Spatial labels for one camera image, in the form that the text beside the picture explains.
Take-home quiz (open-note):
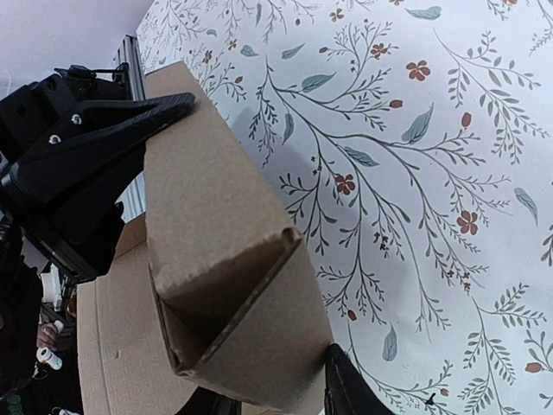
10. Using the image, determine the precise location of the floral patterned table cloth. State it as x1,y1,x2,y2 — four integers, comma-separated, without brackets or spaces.
137,1,552,414

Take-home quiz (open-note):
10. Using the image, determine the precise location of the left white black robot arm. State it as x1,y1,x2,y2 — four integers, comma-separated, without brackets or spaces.
1,64,195,397

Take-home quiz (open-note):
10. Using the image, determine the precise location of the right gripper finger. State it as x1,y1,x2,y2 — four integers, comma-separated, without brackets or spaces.
324,343,391,415

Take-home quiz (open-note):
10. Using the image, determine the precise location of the left aluminium frame post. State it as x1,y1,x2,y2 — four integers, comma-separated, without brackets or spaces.
112,35,146,222

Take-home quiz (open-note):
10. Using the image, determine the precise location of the brown cardboard paper box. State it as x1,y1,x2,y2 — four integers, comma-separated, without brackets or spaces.
77,63,333,414

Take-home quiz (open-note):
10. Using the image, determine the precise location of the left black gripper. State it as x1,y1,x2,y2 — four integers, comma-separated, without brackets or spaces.
1,64,196,281

